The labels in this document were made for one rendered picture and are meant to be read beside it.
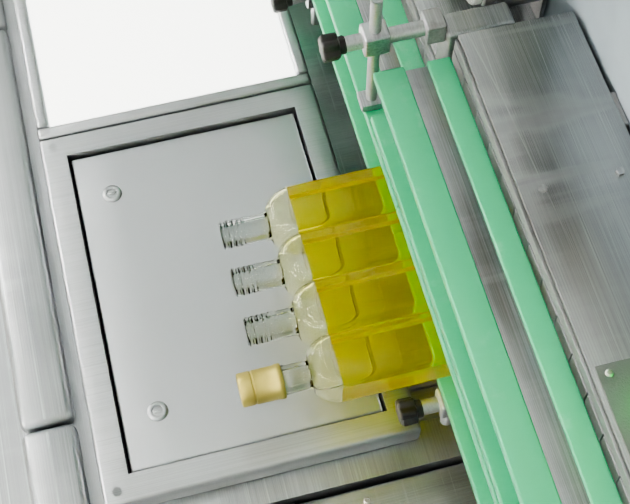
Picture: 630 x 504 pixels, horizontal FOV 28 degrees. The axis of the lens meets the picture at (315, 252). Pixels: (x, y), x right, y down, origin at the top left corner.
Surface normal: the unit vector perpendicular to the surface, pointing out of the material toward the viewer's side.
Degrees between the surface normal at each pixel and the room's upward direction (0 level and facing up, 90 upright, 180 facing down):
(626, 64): 0
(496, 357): 90
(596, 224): 90
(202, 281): 90
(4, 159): 90
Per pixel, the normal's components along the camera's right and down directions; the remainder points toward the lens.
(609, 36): -0.97, 0.22
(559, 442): 0.00, -0.48
